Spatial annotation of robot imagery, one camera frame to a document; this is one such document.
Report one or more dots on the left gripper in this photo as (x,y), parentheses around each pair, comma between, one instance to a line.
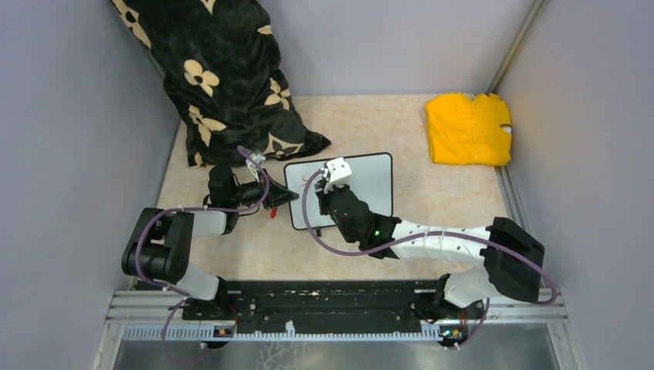
(277,196)

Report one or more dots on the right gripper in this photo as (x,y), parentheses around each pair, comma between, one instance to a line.
(324,195)

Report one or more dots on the black framed whiteboard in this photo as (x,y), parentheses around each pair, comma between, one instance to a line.
(357,189)

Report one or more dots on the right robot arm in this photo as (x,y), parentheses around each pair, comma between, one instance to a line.
(503,259)

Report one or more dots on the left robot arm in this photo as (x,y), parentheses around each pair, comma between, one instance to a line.
(158,250)

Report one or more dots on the black floral blanket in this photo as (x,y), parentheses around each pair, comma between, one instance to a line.
(222,71)

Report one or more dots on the yellow folded cloth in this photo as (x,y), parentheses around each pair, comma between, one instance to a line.
(469,130)

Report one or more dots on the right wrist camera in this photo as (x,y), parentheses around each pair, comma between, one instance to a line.
(337,172)

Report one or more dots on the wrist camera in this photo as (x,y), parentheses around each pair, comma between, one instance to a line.
(254,161)
(337,172)

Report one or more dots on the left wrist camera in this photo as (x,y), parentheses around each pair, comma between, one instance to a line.
(254,161)

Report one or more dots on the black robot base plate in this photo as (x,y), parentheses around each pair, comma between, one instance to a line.
(332,307)

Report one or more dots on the aluminium side rail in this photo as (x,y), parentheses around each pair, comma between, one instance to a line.
(554,313)

